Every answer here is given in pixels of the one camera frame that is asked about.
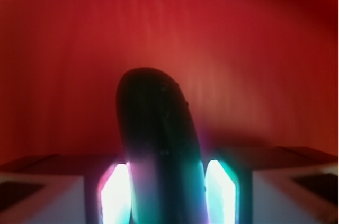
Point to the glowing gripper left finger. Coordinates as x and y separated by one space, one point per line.
107 191

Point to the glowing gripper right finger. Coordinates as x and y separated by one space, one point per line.
228 184

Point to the orange plastic tray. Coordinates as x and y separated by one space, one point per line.
255 72

